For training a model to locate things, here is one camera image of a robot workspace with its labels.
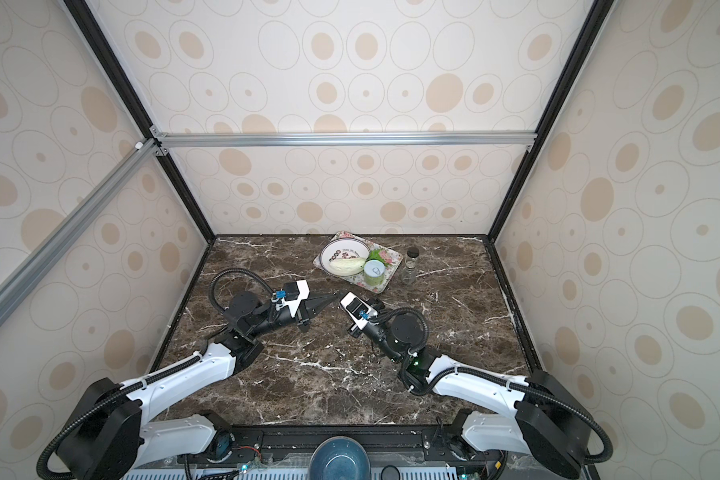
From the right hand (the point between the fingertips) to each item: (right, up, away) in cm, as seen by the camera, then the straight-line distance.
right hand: (346, 292), depth 70 cm
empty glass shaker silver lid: (+19, +2, +34) cm, 39 cm away
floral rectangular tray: (+15, +8, +43) cm, 47 cm away
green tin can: (+7, +4, +33) cm, 34 cm away
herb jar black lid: (+21, +8, +33) cm, 40 cm away
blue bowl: (-2, -40, +2) cm, 40 cm away
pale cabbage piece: (-2, +6, +36) cm, 36 cm away
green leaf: (+8, +10, +33) cm, 35 cm away
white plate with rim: (-3, +10, +43) cm, 44 cm away
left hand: (-1, -1, -3) cm, 3 cm away
